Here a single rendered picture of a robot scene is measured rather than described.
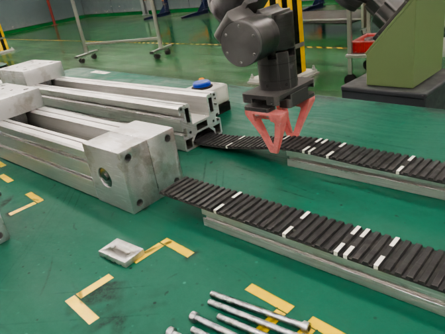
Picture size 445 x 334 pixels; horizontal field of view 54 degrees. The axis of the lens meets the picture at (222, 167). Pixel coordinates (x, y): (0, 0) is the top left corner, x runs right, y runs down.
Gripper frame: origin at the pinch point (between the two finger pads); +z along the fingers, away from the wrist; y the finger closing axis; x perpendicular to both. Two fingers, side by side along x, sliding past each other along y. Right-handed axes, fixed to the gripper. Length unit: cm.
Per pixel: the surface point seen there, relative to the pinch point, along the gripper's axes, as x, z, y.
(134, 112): -31.5, -3.0, 4.7
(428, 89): 8.4, 2.7, -40.8
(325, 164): 8.0, 1.9, 1.2
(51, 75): -75, -6, -2
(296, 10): -187, 17, -294
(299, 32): -187, 36, -295
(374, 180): 15.7, 2.4, 1.9
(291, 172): 3.4, 3.1, 3.4
